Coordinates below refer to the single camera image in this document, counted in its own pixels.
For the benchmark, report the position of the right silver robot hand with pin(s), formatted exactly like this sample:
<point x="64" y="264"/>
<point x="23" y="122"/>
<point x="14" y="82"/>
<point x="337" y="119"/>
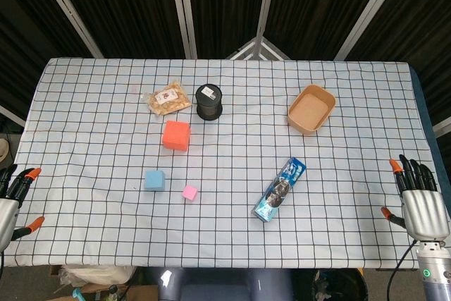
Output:
<point x="423" y="209"/>

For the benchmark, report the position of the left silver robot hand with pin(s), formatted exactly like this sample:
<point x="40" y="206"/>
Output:
<point x="8" y="209"/>

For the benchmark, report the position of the blue foam cube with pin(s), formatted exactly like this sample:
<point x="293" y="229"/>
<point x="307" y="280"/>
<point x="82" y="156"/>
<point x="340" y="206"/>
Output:
<point x="154" y="181"/>

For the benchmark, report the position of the small pink cube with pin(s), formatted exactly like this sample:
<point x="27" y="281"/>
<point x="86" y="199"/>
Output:
<point x="190" y="194"/>

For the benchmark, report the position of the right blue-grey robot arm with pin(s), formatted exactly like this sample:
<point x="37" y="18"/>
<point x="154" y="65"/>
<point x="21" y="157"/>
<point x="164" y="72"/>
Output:
<point x="435" y="273"/>

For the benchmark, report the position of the orange foam cube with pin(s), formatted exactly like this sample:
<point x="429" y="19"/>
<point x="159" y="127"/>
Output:
<point x="175" y="135"/>

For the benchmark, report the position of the beige round object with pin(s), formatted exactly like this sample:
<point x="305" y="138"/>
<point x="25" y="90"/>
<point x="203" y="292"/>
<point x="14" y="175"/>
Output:
<point x="3" y="149"/>

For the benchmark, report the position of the white plastic bag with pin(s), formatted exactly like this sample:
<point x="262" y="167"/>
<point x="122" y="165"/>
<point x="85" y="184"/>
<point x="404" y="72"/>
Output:
<point x="95" y="274"/>

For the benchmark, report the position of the black trash bin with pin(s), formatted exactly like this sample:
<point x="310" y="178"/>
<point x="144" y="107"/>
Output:
<point x="345" y="287"/>

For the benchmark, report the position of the white checkered tablecloth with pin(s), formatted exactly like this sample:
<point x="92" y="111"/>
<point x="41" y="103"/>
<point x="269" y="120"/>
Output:
<point x="105" y="103"/>

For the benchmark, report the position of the blue cookie package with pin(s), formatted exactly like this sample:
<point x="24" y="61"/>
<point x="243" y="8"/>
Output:
<point x="278" y="191"/>

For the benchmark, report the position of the brown paper bowl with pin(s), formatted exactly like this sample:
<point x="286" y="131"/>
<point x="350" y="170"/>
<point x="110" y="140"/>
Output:
<point x="311" y="109"/>

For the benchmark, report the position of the brown cardboard box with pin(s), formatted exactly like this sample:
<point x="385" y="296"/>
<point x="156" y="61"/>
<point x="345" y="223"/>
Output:
<point x="141" y="294"/>

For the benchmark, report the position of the clear peanut snack packet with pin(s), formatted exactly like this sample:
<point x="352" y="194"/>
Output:
<point x="167" y="98"/>

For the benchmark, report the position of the blue-grey robot torso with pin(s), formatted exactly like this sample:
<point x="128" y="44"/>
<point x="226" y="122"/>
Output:
<point x="211" y="287"/>

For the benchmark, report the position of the black mesh pen holder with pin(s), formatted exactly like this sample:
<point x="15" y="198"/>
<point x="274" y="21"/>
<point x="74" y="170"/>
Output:
<point x="209" y="102"/>

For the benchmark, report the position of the white triangular screen foot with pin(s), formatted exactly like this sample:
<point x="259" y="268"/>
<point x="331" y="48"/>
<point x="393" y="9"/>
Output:
<point x="259" y="45"/>

